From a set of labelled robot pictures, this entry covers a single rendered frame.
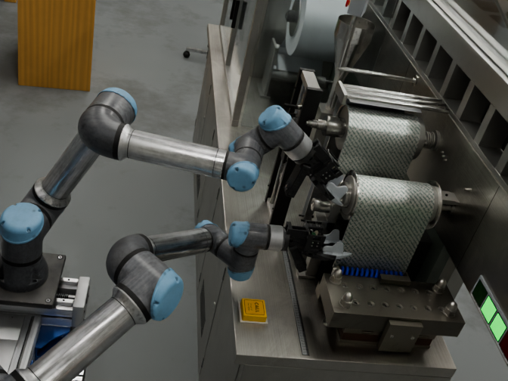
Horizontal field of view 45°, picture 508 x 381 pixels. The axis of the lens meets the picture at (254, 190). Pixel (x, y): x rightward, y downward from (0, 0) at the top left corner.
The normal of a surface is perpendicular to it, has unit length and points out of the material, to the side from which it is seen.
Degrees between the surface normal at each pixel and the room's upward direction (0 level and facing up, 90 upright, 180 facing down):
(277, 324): 0
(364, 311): 0
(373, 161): 92
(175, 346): 0
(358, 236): 90
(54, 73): 90
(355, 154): 92
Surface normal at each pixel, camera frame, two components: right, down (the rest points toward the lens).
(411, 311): 0.21, -0.81
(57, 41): 0.21, 0.59
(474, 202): -0.97, -0.11
